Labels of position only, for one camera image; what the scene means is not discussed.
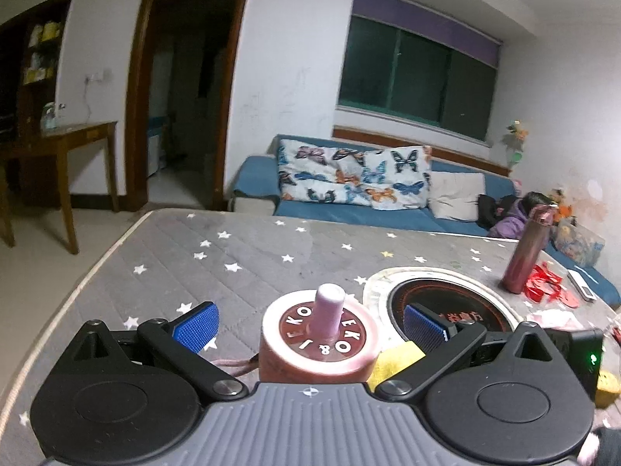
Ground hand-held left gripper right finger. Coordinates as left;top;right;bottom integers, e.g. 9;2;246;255
375;302;554;405

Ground wooden door frame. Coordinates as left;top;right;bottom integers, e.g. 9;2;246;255
125;0;255;212

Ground person's right hand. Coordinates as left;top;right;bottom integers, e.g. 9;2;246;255
579;431;604;466

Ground wooden side table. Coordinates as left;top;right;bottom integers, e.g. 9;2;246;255
0;121;120;256

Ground green framed window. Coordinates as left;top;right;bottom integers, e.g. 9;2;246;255
337;0;500;144

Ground dark wooden shelf cabinet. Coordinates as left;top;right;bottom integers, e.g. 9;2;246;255
0;0;75;205

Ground small butterfly print pillow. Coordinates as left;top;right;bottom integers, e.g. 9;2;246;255
364;146;432;210

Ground grey star quilted table cover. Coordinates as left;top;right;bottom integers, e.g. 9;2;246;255
0;208;621;466

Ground white remote control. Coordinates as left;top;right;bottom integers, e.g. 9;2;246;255
567;269;598;302

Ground blue sofa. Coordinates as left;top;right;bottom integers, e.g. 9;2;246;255
228;133;621;309

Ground white pillow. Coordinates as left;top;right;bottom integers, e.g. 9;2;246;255
428;172;486;221

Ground pink bottle with orange lid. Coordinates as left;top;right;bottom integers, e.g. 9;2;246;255
208;284;376;384

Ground wall socket with cable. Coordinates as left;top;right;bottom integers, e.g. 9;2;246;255
83;71;109;124

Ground white chest with blue top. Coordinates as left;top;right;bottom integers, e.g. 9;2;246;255
148;114;172;176

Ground built-in round cooker hob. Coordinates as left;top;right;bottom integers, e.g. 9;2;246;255
361;266;522;350

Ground orange artificial flowers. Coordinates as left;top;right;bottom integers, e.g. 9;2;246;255
552;188;576;225

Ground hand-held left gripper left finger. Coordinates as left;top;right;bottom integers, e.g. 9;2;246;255
72;301;248;405

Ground metallic pink thermos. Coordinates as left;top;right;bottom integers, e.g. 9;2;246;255
501;205;558;294

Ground white plastic wrapper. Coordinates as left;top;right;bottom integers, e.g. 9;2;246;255
526;310;584;332

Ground large butterfly print pillow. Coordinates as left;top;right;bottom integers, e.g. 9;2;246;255
278;138;375;205

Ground colourful pinwheel decoration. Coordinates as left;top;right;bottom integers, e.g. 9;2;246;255
502;120;529;174

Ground yellow cloth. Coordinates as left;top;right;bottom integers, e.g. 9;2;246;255
367;341;621;409

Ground black bag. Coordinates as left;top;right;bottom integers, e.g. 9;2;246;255
478;194;519;229

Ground red paper pieces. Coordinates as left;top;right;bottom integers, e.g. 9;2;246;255
524;262;580;309

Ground clear printed plastic bag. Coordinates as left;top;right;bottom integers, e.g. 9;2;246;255
553;218;607;269

